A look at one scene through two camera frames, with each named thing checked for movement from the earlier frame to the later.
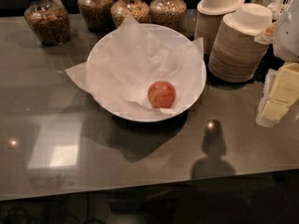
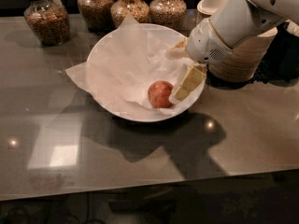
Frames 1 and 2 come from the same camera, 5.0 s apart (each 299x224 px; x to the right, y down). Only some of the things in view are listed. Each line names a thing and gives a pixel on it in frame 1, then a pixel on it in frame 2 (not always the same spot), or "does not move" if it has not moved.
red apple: [162, 94] does not move
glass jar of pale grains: [168, 8] does not move
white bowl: [124, 63] does not move
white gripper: [282, 91] -> [204, 44]
